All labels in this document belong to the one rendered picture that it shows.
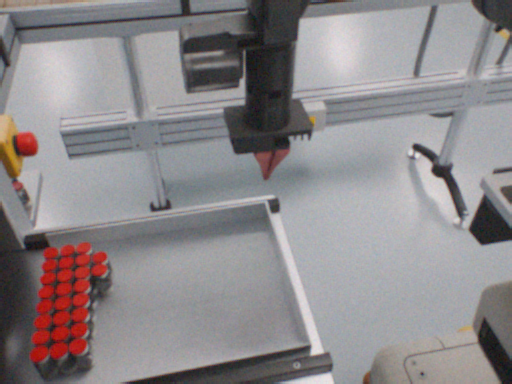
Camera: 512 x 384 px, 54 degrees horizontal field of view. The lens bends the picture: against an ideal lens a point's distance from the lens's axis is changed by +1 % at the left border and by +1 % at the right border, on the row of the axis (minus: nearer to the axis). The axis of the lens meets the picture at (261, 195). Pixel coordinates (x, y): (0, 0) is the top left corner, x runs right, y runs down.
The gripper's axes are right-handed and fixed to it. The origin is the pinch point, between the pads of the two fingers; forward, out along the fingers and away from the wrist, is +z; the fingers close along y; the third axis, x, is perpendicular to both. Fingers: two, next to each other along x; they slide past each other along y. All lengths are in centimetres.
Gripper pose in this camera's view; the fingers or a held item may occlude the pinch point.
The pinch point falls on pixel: (265, 172)
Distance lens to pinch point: 68.6
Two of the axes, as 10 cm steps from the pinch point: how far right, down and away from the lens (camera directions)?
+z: -0.3, 7.1, 7.0
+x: 2.1, 6.9, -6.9
